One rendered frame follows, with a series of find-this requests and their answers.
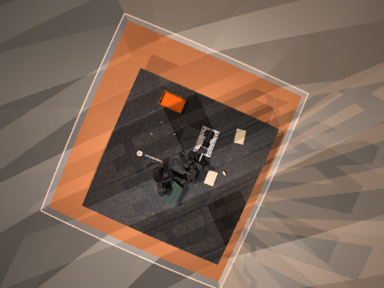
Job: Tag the orange open-top tray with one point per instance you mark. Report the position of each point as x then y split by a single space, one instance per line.
171 101

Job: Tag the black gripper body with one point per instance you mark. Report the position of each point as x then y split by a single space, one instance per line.
206 169

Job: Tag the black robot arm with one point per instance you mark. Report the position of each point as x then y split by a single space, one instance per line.
185 179

